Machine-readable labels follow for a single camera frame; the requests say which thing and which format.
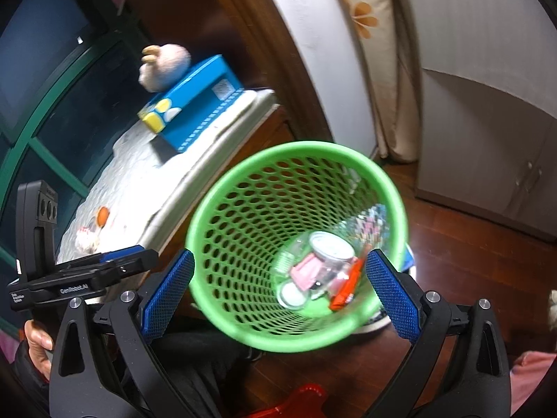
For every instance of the cream floral curtain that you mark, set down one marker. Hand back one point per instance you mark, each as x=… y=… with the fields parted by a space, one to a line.
x=370 y=30

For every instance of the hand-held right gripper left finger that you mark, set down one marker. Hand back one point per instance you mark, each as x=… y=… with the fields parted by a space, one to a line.
x=169 y=296

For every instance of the colourful printed packet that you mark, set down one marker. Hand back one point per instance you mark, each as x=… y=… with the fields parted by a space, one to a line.
x=365 y=226

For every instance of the beige plush toy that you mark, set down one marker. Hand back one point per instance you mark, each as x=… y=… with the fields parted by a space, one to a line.
x=167 y=67

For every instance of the green window frame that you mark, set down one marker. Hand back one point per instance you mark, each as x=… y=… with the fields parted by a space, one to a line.
x=48 y=109

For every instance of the pink cloth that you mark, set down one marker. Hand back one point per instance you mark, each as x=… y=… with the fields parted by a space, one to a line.
x=533 y=379

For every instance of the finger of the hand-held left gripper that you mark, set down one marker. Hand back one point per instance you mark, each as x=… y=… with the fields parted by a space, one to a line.
x=124 y=251
x=139 y=263

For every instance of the white cabinet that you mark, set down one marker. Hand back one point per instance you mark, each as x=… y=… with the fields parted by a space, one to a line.
x=491 y=148

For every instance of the crumpled white pink wrapper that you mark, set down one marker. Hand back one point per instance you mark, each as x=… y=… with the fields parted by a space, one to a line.
x=87 y=239

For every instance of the blue tissue box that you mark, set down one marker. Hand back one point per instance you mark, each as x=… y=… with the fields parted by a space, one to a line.
x=196 y=109

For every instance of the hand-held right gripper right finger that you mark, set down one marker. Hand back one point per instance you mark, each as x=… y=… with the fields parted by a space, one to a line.
x=391 y=296

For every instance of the pink snack packet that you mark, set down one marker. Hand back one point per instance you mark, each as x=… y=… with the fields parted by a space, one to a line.
x=307 y=272

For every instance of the person's left hand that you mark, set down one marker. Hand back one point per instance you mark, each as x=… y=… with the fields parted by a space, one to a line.
x=38 y=339

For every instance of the brown wooden headboard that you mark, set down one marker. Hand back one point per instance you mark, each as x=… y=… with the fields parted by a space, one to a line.
x=243 y=43

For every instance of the orange snack packet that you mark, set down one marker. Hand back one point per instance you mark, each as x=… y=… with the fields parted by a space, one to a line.
x=346 y=289

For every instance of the clear plastic cup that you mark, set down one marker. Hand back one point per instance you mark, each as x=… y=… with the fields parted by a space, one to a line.
x=292 y=295

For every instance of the white quilted blanket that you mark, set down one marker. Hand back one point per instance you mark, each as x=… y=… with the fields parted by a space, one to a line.
x=143 y=174

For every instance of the red plastic object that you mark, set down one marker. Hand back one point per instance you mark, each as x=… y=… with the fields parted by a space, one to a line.
x=300 y=400

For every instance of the green plastic mesh basket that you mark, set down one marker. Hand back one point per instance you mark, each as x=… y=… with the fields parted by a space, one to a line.
x=243 y=209

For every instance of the small orange peel piece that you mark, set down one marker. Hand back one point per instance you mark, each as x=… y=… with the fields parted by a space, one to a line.
x=103 y=216

